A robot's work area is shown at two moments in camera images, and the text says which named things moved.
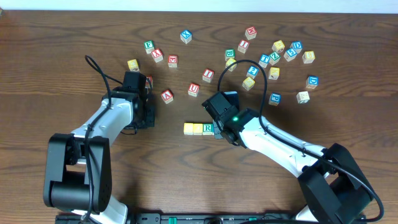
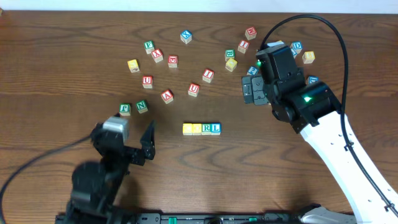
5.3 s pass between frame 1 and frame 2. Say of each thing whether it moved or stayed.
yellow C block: stayed
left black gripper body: moved
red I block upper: stayed
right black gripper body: moved
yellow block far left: stayed
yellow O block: stayed
